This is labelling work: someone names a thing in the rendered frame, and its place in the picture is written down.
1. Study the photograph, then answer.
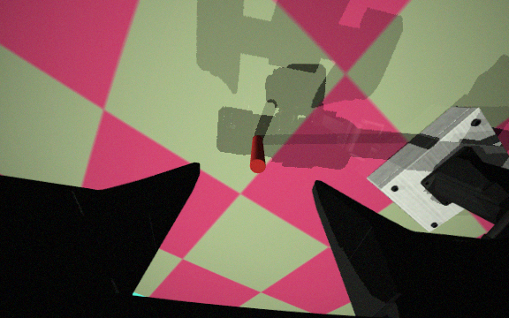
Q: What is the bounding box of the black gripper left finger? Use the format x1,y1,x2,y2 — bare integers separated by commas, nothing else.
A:
0,163,200,295

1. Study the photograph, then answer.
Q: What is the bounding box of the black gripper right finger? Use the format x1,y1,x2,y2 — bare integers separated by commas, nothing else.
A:
312,180,509,318

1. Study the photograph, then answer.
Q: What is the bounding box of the dark red peg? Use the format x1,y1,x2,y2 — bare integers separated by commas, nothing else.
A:
250,135,266,173

